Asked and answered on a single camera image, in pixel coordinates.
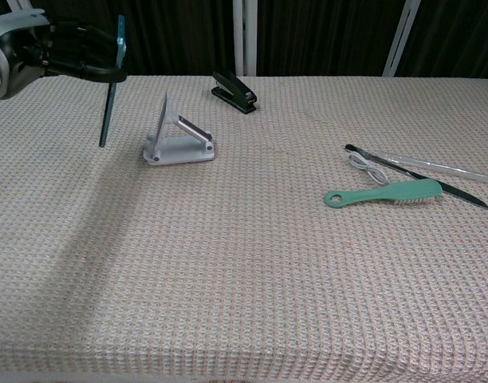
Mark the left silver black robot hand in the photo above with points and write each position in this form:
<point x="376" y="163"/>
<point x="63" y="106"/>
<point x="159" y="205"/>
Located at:
<point x="48" y="52"/>

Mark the green scrubbing brush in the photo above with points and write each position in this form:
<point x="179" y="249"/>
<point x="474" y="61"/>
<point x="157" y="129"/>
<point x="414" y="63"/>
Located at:
<point x="383" y="193"/>

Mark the white folding phone stand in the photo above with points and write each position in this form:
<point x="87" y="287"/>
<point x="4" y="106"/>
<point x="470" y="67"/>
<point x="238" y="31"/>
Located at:
<point x="180" y="137"/>

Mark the white slotted frame post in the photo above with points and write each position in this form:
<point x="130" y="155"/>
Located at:
<point x="401" y="38"/>

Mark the black smartphone with blue edge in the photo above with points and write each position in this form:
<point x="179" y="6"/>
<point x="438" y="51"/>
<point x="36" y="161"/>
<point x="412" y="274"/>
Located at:
<point x="110" y="99"/>

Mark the white vertical frame post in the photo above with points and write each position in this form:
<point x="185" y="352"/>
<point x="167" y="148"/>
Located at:
<point x="244" y="38"/>

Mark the white slanted frame post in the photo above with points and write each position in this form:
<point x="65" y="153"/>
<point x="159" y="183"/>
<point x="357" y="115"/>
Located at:
<point x="18" y="5"/>

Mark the black stapler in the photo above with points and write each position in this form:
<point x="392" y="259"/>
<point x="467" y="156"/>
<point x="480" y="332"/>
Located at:
<point x="234" y="91"/>

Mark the black curtain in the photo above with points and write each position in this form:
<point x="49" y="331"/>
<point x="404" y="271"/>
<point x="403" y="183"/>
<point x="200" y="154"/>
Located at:
<point x="180" y="36"/>

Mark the beige waffle weave tablecloth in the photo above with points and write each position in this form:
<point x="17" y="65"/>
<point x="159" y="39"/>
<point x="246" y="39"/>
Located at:
<point x="268" y="259"/>

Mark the clear plastic tube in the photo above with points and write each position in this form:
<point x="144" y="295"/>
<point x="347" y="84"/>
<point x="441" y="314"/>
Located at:
<point x="435" y="165"/>

